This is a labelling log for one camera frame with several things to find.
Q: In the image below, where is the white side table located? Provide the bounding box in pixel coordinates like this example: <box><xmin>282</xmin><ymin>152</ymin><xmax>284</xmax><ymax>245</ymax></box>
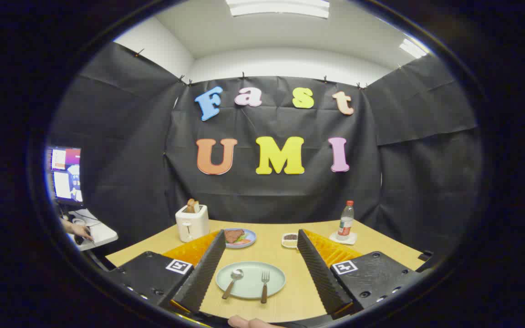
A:
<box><xmin>64</xmin><ymin>209</ymin><xmax>118</xmax><ymax>251</ymax></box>

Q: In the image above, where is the black backdrop cloth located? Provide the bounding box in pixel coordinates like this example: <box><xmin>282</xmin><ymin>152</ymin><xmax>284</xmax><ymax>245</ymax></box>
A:
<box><xmin>46</xmin><ymin>41</ymin><xmax>484</xmax><ymax>256</ymax></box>

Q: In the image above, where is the blue plate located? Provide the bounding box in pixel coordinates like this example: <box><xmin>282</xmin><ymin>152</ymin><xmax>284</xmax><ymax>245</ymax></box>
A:
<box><xmin>223</xmin><ymin>228</ymin><xmax>257</xmax><ymax>249</ymax></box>

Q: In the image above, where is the wooden handled metal spoon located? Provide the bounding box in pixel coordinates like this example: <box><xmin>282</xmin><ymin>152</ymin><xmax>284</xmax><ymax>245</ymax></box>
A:
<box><xmin>221</xmin><ymin>269</ymin><xmax>244</xmax><ymax>300</ymax></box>

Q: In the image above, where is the pale green plate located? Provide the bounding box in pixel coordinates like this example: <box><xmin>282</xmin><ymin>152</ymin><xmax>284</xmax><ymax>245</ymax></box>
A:
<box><xmin>216</xmin><ymin>261</ymin><xmax>286</xmax><ymax>299</ymax></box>

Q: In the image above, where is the red capped plastic bottle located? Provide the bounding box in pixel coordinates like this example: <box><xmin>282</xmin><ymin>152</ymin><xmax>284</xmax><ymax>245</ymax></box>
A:
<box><xmin>336</xmin><ymin>200</ymin><xmax>355</xmax><ymax>241</ymax></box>

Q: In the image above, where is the large ceiling light panel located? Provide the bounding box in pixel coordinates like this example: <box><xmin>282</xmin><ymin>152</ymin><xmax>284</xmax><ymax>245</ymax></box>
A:
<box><xmin>225</xmin><ymin>0</ymin><xmax>330</xmax><ymax>19</ymax></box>

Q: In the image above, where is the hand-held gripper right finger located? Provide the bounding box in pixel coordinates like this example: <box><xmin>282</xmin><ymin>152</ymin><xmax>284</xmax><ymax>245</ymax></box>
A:
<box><xmin>297</xmin><ymin>229</ymin><xmax>429</xmax><ymax>319</ymax></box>

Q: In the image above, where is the white square coaster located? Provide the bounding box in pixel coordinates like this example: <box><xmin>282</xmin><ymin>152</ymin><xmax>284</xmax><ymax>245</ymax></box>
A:
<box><xmin>329</xmin><ymin>231</ymin><xmax>358</xmax><ymax>246</ymax></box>

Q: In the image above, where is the white toaster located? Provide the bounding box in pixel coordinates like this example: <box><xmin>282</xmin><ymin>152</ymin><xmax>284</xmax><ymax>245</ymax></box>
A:
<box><xmin>175</xmin><ymin>205</ymin><xmax>210</xmax><ymax>243</ymax></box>

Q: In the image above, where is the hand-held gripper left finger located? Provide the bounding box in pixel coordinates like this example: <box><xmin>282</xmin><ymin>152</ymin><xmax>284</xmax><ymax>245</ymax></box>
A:
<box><xmin>101</xmin><ymin>229</ymin><xmax>226</xmax><ymax>319</ymax></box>

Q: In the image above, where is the small ceiling light panel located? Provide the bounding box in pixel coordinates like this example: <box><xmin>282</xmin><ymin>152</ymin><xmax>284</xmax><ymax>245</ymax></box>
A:
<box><xmin>399</xmin><ymin>38</ymin><xmax>428</xmax><ymax>59</ymax></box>

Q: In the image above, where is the computer monitor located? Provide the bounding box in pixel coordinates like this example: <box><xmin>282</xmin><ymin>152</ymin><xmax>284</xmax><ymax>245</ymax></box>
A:
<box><xmin>48</xmin><ymin>146</ymin><xmax>83</xmax><ymax>203</ymax></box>

